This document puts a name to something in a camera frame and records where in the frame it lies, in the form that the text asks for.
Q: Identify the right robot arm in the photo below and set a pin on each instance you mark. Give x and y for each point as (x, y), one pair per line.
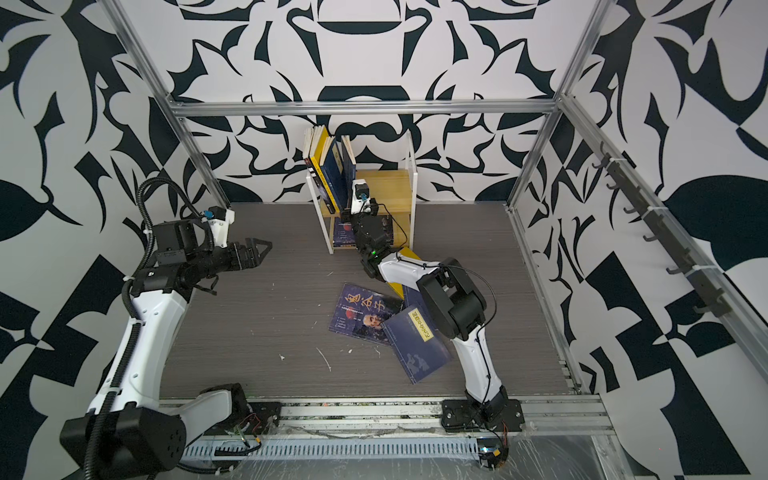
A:
(453, 302)

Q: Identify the blue book yellow label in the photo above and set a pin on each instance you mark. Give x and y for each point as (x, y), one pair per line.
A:
(413, 298)
(416, 343)
(334, 170)

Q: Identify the small green-lit electronics box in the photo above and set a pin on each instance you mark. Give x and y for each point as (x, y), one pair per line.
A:
(492, 452)

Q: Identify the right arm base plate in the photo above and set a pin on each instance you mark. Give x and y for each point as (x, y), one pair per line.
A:
(459, 416)

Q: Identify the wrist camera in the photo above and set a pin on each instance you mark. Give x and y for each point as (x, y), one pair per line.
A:
(219, 219)
(360, 197)

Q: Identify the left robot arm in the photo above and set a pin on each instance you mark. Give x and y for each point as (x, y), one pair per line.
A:
(124, 433)

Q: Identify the large yellow book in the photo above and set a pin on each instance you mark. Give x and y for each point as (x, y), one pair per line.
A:
(323, 171)

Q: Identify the aluminium front rail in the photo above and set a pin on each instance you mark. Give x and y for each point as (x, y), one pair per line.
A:
(409, 428)

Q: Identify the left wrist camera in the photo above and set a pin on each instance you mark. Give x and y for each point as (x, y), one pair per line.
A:
(219, 219)

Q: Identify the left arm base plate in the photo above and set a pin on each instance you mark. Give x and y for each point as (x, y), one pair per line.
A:
(262, 417)

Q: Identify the wooden white-framed bookshelf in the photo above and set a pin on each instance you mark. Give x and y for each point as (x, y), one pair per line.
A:
(396, 190)

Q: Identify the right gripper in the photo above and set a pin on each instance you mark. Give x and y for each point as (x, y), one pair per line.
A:
(350, 218)

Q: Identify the wall hook rail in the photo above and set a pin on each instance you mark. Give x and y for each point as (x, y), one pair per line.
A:
(658, 220)

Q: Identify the small yellow cartoon book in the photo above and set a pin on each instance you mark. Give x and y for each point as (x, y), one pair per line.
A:
(402, 269)

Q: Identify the purple portrait book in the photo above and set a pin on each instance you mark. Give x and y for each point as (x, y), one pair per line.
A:
(343, 235)
(360, 313)

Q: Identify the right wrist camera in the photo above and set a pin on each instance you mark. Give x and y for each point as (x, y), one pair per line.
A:
(360, 197)

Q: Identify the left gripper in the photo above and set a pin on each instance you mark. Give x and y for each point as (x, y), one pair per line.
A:
(251, 259)

